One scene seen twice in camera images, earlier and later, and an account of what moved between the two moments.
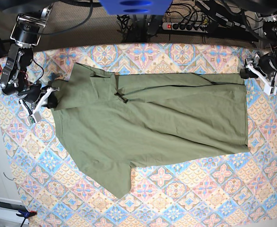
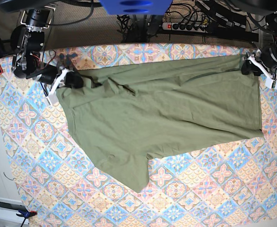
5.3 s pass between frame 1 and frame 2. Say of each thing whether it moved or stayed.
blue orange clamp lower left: stayed
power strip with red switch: stayed
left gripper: moved
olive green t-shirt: moved
